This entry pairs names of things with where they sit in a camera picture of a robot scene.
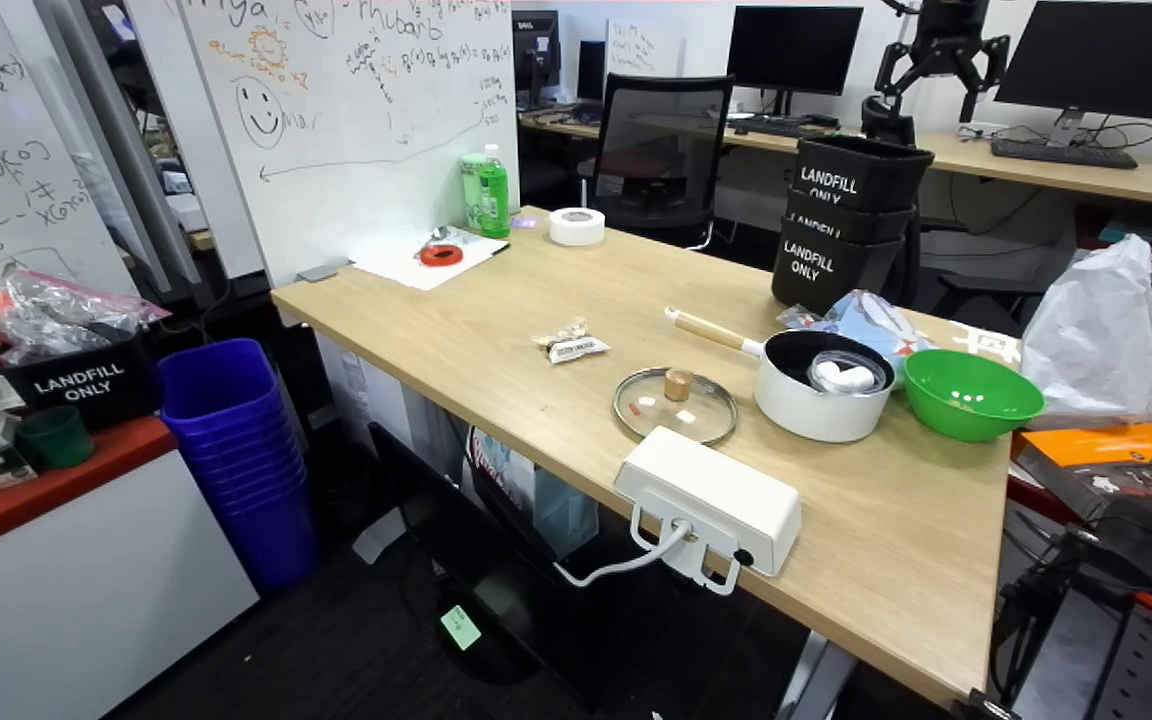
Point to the green plastic bowl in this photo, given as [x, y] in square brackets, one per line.
[971, 396]

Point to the right computer monitor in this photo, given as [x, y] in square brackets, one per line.
[1085, 57]

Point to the whiteboard with drawings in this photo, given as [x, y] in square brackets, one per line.
[347, 121]

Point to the black keyboard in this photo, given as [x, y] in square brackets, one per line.
[1065, 153]

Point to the computer monitor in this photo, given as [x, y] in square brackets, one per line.
[788, 50]
[1085, 57]

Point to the left computer monitor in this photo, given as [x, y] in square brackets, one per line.
[788, 50]

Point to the blue snack package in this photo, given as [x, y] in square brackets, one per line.
[860, 316]

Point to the black mesh office chair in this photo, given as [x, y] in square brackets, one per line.
[658, 153]

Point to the green wipes bottle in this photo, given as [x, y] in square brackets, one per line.
[485, 192]

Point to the black landfill bin stack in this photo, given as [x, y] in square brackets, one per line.
[835, 248]

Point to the glass pot lid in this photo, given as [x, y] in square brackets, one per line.
[672, 396]

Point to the white electrical box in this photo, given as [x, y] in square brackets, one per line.
[707, 512]

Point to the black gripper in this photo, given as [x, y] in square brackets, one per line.
[951, 43]

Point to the lone black bin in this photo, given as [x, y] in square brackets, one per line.
[854, 191]

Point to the white tape roll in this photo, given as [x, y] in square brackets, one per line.
[573, 224]

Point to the stack of blue bins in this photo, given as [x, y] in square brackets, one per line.
[230, 417]

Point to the white plastic bag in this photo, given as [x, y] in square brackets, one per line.
[1090, 341]

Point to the orange book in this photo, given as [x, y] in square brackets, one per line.
[1085, 446]

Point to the small white packet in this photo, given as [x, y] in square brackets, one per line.
[571, 345]

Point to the white saucepan wooden handle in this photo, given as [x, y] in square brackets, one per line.
[814, 386]

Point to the black landfill bin with trash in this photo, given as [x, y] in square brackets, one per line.
[104, 386]

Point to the white paper sheet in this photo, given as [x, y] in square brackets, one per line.
[398, 261]

